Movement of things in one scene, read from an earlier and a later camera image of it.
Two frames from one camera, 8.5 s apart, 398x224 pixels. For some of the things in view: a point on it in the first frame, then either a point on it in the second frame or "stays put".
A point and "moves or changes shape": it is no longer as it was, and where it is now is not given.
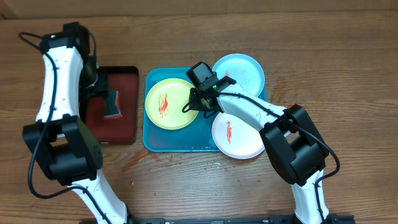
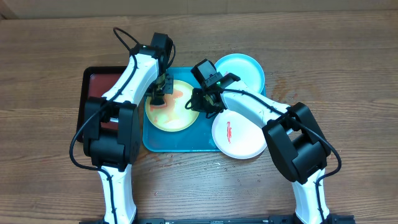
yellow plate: [164, 102] stays put
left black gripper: [103, 88] -> [168, 89]
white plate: [236, 139] stays put
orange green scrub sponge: [112, 106] moves or changes shape
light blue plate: [243, 70] stays put
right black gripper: [195, 96] stays put
